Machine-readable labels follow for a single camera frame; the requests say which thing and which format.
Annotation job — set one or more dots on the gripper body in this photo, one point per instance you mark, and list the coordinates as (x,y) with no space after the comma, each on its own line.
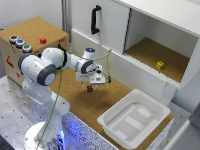
(93,77)

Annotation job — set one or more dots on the red button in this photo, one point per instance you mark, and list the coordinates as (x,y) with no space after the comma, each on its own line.
(13,39)

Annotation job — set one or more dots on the pink block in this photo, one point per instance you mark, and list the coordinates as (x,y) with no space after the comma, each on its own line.
(43,40)

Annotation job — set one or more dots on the white plastic box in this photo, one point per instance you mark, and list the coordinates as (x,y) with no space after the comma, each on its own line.
(135,118)

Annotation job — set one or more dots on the wooden drawer box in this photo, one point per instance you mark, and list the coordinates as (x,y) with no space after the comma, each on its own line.
(31,36)

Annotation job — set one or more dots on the green button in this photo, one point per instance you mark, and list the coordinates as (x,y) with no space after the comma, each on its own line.
(26,48)

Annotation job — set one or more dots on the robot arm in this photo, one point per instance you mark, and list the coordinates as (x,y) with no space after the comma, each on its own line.
(36,68)

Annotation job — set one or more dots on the white sliding door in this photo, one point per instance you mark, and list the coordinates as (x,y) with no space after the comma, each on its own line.
(106,23)

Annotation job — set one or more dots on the purple block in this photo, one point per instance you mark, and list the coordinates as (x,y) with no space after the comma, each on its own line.
(89,88)

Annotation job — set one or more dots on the blue button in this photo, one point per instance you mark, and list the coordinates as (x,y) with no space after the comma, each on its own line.
(20,42)

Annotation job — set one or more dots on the white cabinet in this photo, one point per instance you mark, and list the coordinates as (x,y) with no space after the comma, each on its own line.
(160,40)

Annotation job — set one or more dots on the yellow block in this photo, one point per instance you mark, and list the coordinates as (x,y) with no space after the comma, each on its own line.
(160,64)

